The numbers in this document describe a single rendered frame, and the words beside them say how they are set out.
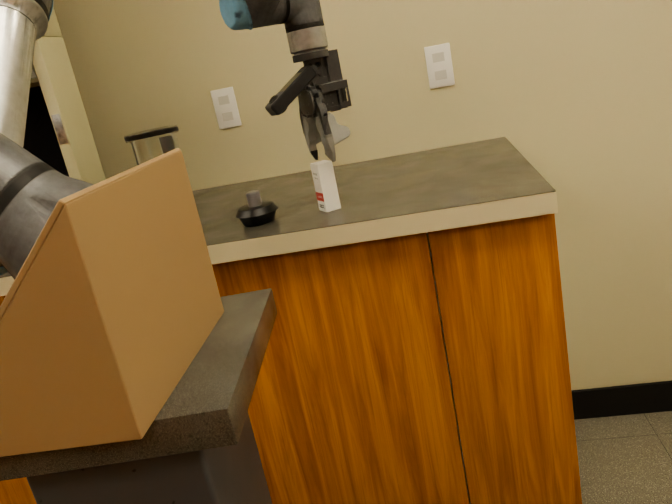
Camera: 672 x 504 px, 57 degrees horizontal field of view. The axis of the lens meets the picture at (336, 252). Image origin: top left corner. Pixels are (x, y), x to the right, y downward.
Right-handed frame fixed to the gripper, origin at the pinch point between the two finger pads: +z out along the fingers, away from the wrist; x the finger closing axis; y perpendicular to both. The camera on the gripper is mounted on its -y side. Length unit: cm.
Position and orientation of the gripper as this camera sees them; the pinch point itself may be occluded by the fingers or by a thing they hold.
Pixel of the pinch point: (320, 156)
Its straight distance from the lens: 127.0
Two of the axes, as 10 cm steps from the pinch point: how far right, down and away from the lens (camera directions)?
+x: -4.3, -1.8, 8.9
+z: 1.9, 9.4, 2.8
